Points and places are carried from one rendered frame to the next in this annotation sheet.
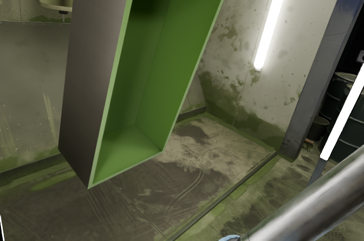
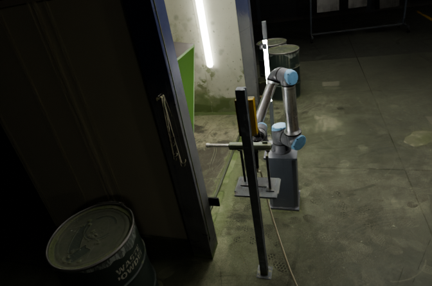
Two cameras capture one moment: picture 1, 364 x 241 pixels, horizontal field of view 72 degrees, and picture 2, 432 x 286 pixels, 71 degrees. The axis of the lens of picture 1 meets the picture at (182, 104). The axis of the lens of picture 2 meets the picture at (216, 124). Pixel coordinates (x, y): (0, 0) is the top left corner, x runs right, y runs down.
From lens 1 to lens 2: 2.01 m
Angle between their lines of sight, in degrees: 17
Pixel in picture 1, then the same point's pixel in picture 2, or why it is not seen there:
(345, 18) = (245, 18)
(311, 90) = (248, 66)
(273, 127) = not seen: hidden behind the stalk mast
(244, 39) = not seen: hidden behind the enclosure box
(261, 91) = (220, 80)
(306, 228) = (261, 114)
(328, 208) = (263, 107)
